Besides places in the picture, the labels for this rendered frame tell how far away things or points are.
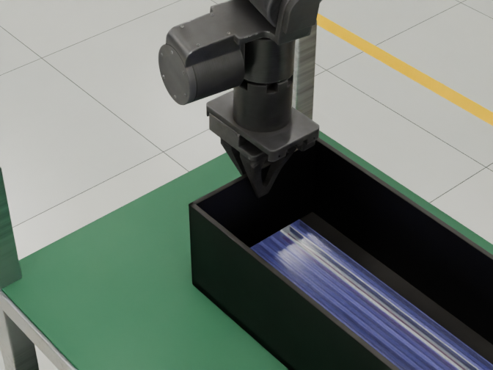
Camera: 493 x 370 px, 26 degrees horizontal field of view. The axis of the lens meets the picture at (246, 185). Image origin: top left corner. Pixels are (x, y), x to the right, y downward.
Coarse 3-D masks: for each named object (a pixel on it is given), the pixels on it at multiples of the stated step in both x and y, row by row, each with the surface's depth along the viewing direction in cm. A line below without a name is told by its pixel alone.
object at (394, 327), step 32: (288, 256) 108; (320, 256) 108; (320, 288) 105; (352, 288) 105; (384, 288) 105; (352, 320) 102; (384, 320) 102; (416, 320) 102; (384, 352) 98; (416, 352) 98; (448, 352) 98
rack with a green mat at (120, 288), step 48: (336, 144) 130; (0, 192) 104; (192, 192) 123; (0, 240) 108; (96, 240) 117; (144, 240) 117; (480, 240) 117; (0, 288) 111; (48, 288) 111; (96, 288) 111; (144, 288) 111; (192, 288) 111; (0, 336) 118; (48, 336) 106; (96, 336) 106; (144, 336) 106; (192, 336) 106; (240, 336) 106
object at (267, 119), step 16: (288, 80) 101; (224, 96) 107; (240, 96) 101; (256, 96) 100; (272, 96) 100; (288, 96) 101; (208, 112) 106; (224, 112) 105; (240, 112) 102; (256, 112) 101; (272, 112) 101; (288, 112) 103; (240, 128) 103; (256, 128) 102; (272, 128) 102; (288, 128) 103; (304, 128) 103; (256, 144) 101; (272, 144) 101; (288, 144) 101; (272, 160) 101
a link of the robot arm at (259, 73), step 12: (252, 48) 97; (264, 48) 96; (276, 48) 97; (288, 48) 98; (252, 60) 97; (264, 60) 97; (276, 60) 97; (288, 60) 98; (252, 72) 98; (264, 72) 98; (276, 72) 98; (288, 72) 99
